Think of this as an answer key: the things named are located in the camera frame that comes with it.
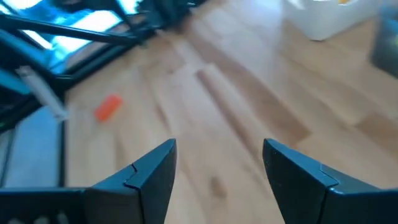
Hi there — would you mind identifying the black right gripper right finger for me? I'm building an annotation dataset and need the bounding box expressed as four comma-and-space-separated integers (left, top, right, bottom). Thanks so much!
262, 138, 398, 224

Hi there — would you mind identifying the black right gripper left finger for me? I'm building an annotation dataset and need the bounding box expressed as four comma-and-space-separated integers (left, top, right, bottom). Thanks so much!
83, 138, 177, 224

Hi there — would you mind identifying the red rectangular block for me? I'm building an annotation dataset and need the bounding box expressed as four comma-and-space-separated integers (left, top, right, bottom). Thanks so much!
93, 94, 124, 123

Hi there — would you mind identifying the grey translucent plastic bin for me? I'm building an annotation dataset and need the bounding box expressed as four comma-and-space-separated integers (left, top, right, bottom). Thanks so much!
369, 6, 398, 78

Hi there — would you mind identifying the white plastic bin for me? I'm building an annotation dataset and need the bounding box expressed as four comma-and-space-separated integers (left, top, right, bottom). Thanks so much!
282, 0, 383, 41

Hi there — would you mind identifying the silver metal bracket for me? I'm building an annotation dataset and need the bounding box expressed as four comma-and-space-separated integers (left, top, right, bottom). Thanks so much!
17, 67, 69, 121

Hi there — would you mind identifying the black aluminium table frame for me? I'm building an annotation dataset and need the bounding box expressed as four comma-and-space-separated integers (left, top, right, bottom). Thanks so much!
0, 0, 206, 187

